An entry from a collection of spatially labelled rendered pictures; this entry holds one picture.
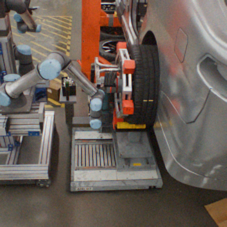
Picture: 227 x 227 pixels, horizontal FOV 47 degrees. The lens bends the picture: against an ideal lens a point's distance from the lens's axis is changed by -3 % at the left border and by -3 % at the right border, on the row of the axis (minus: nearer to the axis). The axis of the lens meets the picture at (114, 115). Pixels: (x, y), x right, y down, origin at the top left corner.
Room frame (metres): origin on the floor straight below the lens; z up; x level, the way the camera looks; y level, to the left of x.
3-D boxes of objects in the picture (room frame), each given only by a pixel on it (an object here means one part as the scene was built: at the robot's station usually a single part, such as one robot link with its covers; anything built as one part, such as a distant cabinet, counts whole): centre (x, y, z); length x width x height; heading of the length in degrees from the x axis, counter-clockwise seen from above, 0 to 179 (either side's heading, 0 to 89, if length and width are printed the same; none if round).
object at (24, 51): (2.05, 0.82, 0.98); 0.13 x 0.12 x 0.14; 85
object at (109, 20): (4.29, 0.25, 0.69); 0.52 x 0.17 x 0.35; 99
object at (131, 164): (1.89, -0.21, 0.13); 0.50 x 0.36 x 0.10; 9
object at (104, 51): (3.46, 0.01, 0.39); 0.66 x 0.66 x 0.24
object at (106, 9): (5.45, 0.33, 0.39); 0.66 x 0.66 x 0.24
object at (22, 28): (2.33, 0.91, 1.12); 0.11 x 0.08 x 0.11; 85
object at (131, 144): (1.93, -0.20, 0.32); 0.40 x 0.30 x 0.28; 9
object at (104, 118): (2.17, -0.02, 0.26); 0.42 x 0.18 x 0.35; 99
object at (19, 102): (1.56, 0.74, 0.87); 0.15 x 0.15 x 0.10
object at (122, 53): (1.90, -0.04, 0.85); 0.54 x 0.07 x 0.54; 9
